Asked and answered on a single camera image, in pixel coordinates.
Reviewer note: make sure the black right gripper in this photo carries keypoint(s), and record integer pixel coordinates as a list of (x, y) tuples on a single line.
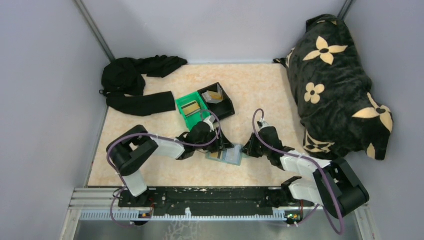
[(249, 149)]

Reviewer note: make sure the sage green card holder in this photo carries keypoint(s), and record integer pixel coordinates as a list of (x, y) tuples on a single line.
[(231, 156)]

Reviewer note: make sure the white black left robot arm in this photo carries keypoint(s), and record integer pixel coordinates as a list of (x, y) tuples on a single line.
[(130, 152)]

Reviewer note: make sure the black plastic bin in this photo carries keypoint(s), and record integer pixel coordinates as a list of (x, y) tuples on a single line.
[(223, 110)]

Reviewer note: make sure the green plastic bin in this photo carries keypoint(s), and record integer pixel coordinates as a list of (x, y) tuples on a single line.
[(191, 121)]

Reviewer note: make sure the black floral blanket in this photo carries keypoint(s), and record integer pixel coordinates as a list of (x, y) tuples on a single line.
[(332, 93)]

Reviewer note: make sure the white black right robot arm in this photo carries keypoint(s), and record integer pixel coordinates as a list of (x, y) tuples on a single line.
[(331, 184)]

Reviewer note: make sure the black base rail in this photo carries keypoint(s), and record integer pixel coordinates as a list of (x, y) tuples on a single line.
[(210, 201)]

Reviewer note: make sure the black cloth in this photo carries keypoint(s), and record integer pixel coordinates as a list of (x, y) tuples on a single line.
[(124, 85)]

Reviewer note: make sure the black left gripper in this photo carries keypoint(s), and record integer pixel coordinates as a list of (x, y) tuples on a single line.
[(222, 143)]

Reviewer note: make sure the aluminium frame rail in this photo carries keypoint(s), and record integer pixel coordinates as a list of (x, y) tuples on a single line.
[(99, 204)]

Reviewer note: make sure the card stack in green bin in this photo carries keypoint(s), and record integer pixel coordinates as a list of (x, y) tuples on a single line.
[(190, 108)]

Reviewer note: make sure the gold credit card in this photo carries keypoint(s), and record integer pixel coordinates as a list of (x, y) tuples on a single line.
[(215, 96)]

